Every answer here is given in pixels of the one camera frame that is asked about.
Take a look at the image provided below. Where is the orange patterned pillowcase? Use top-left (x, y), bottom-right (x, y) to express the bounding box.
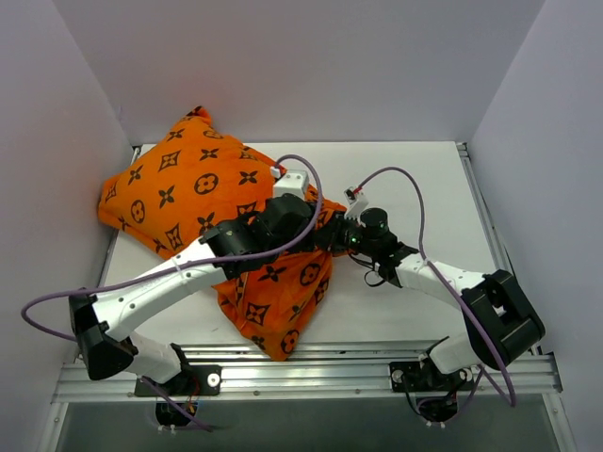
top-left (98, 106), bottom-right (334, 362)

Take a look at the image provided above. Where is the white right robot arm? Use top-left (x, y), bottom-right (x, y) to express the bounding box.
top-left (315, 208), bottom-right (546, 389)

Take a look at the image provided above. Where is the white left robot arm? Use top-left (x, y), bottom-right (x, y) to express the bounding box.
top-left (69, 194), bottom-right (321, 395)

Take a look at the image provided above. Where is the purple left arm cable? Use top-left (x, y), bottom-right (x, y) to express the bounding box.
top-left (21, 153), bottom-right (324, 432)

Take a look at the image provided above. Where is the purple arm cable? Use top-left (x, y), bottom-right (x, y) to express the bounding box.
top-left (21, 153), bottom-right (324, 432)
top-left (355, 167), bottom-right (517, 408)

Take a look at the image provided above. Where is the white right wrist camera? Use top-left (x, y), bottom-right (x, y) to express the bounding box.
top-left (344, 186), bottom-right (368, 221)

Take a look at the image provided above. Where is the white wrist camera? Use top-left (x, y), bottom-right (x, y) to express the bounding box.
top-left (269, 166), bottom-right (309, 200)
top-left (344, 186), bottom-right (368, 221)

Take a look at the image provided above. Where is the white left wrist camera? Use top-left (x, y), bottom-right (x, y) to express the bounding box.
top-left (269, 166), bottom-right (309, 200)

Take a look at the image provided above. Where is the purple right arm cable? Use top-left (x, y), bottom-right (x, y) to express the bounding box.
top-left (355, 167), bottom-right (517, 408)

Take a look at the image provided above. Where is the aluminium front mounting rail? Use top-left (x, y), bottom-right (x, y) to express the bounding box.
top-left (51, 341), bottom-right (562, 403)

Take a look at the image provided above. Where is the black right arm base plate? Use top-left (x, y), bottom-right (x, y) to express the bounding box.
top-left (388, 361), bottom-right (474, 394)

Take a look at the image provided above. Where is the aluminium table edge rail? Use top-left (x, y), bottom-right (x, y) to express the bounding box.
top-left (97, 145), bottom-right (141, 286)

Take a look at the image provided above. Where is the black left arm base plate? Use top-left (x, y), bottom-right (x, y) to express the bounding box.
top-left (125, 364), bottom-right (222, 397)

